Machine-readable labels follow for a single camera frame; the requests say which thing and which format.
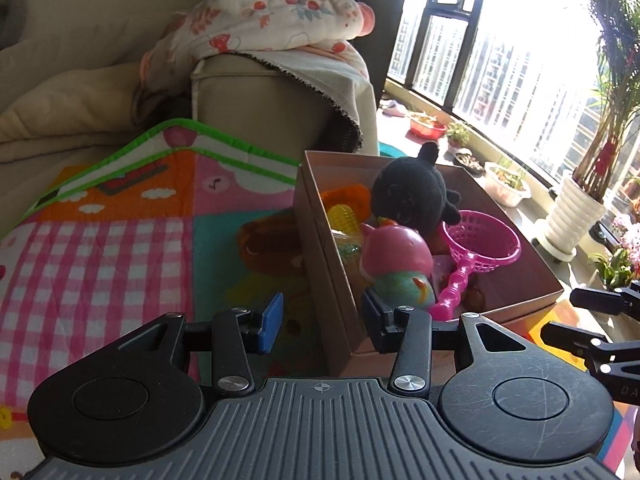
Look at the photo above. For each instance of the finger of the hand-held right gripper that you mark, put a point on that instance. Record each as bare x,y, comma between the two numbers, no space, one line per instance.
575,339
605,302

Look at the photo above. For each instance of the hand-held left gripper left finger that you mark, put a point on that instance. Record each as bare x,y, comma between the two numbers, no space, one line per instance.
272,320

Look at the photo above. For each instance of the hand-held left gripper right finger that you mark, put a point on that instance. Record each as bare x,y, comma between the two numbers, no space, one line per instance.
374,317

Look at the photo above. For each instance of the pink cardboard box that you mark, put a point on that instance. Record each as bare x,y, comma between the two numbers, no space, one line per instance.
330,300

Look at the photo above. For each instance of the pink pig toy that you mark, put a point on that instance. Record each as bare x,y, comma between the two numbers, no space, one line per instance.
395,250

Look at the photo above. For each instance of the pink toy net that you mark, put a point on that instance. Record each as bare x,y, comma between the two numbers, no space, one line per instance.
460,280

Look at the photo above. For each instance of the yellow toy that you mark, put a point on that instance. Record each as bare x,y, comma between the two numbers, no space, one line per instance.
346,219

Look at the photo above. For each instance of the orange toy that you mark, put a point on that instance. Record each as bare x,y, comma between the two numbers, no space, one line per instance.
345,195

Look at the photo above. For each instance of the black plush toy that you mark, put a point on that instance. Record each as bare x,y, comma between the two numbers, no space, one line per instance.
410,190

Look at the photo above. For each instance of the flowering plant in white pot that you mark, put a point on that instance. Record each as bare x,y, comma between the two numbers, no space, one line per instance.
617,267

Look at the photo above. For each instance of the palm plant in white pot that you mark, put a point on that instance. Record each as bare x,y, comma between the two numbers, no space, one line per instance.
575,215

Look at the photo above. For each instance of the white bowl planter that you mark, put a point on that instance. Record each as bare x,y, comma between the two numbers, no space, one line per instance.
507,192

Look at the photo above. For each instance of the teal object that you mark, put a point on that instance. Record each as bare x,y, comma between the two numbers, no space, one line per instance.
387,149

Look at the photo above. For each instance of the dark dish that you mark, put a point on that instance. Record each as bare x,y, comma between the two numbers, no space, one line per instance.
469,162

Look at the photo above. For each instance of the colourful play mat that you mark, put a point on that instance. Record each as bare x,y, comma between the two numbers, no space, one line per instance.
100,260

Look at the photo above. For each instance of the red bowl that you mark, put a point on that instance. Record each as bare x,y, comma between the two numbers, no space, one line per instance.
427,129

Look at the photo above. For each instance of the small green potted plant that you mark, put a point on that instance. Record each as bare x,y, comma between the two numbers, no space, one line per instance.
457,135

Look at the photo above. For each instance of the pink small object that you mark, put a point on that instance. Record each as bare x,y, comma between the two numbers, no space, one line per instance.
392,110

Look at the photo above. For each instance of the beige sofa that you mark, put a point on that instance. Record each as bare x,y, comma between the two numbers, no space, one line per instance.
240,90

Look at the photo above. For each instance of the white towel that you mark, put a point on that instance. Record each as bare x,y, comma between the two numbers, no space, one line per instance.
340,85

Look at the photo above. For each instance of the beige blanket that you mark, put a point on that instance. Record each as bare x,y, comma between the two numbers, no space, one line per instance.
65,105

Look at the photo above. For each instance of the floral white blanket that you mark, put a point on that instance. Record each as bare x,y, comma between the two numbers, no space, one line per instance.
260,15

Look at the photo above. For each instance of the dark window frame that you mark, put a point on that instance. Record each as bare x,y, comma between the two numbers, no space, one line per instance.
462,50

